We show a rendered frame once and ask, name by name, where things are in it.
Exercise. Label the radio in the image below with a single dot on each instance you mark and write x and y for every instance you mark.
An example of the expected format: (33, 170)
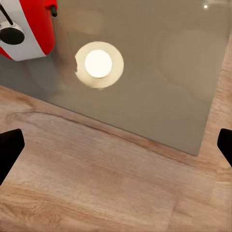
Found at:
(26, 29)

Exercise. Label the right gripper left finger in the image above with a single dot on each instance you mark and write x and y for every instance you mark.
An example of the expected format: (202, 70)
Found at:
(11, 145)

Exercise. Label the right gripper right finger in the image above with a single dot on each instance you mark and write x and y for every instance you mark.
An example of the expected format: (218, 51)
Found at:
(224, 143)

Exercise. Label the coffee table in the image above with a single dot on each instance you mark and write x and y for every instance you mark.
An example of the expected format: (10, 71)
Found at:
(148, 67)

